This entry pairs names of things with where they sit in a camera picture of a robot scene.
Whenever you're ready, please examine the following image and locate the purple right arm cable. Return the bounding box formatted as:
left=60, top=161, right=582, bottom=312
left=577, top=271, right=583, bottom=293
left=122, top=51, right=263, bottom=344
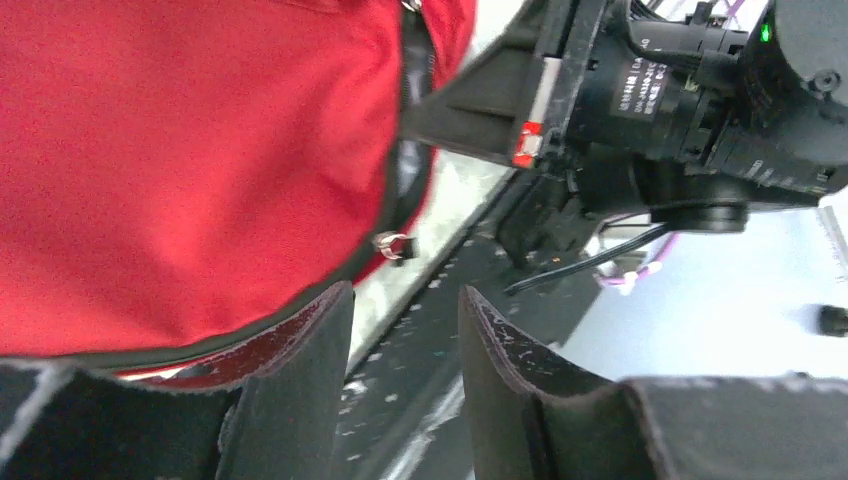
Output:
left=596, top=211, right=680, bottom=296

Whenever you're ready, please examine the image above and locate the red backpack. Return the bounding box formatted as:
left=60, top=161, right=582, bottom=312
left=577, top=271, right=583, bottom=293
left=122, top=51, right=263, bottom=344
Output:
left=1, top=1, right=476, bottom=369

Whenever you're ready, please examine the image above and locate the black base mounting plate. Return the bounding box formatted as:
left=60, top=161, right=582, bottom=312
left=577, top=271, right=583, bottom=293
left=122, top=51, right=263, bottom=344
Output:
left=330, top=173, right=598, bottom=479

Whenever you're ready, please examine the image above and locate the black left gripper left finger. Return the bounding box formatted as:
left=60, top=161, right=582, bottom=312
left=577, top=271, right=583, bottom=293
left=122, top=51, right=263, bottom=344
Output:
left=1, top=282, right=354, bottom=479

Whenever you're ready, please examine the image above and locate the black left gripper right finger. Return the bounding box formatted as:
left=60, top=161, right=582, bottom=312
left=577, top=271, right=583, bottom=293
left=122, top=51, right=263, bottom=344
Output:
left=458, top=286, right=847, bottom=479

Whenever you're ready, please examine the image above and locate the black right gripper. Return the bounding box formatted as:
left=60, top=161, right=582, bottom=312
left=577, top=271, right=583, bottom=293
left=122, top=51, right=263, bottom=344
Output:
left=401, top=1, right=749, bottom=265

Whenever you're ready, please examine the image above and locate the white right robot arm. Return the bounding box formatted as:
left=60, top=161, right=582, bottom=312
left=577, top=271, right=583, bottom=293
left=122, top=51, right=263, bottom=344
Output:
left=401, top=1, right=847, bottom=265

